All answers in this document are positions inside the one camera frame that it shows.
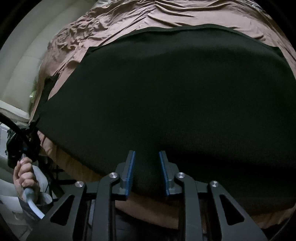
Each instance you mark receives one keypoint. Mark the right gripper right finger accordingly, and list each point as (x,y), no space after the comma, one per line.
(206,210)

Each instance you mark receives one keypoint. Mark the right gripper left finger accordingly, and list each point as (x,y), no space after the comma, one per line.
(87,210)

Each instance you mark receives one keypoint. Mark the black garment with patterned trim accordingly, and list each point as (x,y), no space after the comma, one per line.
(219,103)

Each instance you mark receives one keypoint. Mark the left hand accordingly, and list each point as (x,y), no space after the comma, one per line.
(24,177)

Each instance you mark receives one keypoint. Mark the brown bed blanket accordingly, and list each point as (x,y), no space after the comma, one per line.
(106,22)

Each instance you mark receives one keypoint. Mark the white bed frame edge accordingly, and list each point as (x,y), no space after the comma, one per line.
(25,48)

